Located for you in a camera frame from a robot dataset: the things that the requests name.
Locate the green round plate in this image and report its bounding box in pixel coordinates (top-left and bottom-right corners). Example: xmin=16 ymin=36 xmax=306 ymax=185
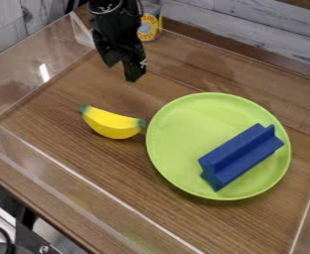
xmin=146 ymin=92 xmax=291 ymax=200

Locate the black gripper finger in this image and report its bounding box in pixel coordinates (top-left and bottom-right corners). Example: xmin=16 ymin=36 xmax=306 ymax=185
xmin=92 ymin=34 xmax=123 ymax=67
xmin=121 ymin=50 xmax=147 ymax=82

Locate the black cable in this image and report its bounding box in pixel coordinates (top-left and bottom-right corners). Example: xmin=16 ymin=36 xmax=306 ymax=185
xmin=0 ymin=224 xmax=16 ymax=254

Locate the blue T-shaped block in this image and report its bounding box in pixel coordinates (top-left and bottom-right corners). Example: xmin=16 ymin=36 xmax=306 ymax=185
xmin=198 ymin=124 xmax=283 ymax=191

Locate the clear acrylic tray wall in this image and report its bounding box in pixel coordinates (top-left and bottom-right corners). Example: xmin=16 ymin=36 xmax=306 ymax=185
xmin=0 ymin=13 xmax=310 ymax=254

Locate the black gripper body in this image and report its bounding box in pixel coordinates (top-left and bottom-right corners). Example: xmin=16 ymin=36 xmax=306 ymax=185
xmin=88 ymin=6 xmax=144 ymax=57

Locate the yellow labelled tin can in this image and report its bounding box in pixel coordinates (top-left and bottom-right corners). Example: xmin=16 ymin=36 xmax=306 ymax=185
xmin=137 ymin=1 xmax=163 ymax=43

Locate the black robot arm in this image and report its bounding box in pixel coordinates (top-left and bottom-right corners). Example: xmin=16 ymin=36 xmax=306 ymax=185
xmin=87 ymin=0 xmax=147 ymax=82

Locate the yellow toy banana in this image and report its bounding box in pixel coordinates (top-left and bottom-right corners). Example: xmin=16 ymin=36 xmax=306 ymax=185
xmin=79 ymin=104 xmax=146 ymax=140

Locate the black metal table bracket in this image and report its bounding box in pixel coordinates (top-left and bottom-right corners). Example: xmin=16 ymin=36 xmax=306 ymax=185
xmin=16 ymin=206 xmax=63 ymax=254

